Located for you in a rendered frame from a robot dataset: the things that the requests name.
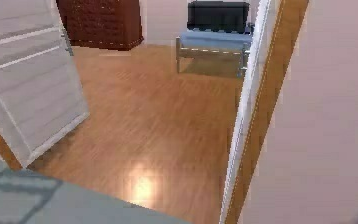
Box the dark red-brown wooden armoire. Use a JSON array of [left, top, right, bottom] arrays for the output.
[[55, 0, 145, 52]]

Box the black television set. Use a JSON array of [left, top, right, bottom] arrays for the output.
[[186, 0, 251, 34]]

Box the white room door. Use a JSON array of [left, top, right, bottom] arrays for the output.
[[0, 0, 91, 169]]

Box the grey door handle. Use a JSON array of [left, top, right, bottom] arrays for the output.
[[60, 29, 75, 57]]

